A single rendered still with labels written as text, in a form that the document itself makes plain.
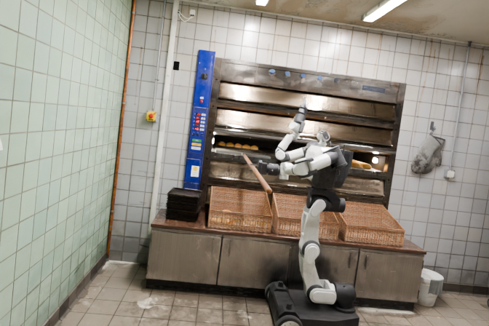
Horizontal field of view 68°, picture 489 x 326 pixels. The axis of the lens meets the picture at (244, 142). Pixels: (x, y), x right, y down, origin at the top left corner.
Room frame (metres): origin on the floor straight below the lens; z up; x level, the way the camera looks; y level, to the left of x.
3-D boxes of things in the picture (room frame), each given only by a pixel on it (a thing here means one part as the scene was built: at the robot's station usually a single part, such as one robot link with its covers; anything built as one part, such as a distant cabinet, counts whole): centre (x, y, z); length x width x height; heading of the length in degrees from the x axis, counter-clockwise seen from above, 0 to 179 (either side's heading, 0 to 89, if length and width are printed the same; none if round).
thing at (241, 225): (3.31, -0.03, 0.72); 0.56 x 0.49 x 0.28; 95
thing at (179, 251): (3.33, -0.49, 0.29); 2.42 x 0.56 x 0.58; 94
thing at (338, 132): (3.62, -0.58, 1.54); 1.79 x 0.11 x 0.19; 94
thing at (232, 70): (3.65, -0.58, 1.99); 1.80 x 0.08 x 0.21; 94
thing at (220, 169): (3.62, -0.58, 1.02); 1.79 x 0.11 x 0.19; 94
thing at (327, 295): (2.76, -0.73, 0.28); 0.21 x 0.20 x 0.13; 95
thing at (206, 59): (4.47, 0.54, 1.07); 1.93 x 0.16 x 2.15; 4
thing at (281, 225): (3.36, -0.63, 0.72); 0.56 x 0.49 x 0.28; 93
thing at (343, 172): (2.76, -0.65, 1.27); 0.34 x 0.30 x 0.36; 10
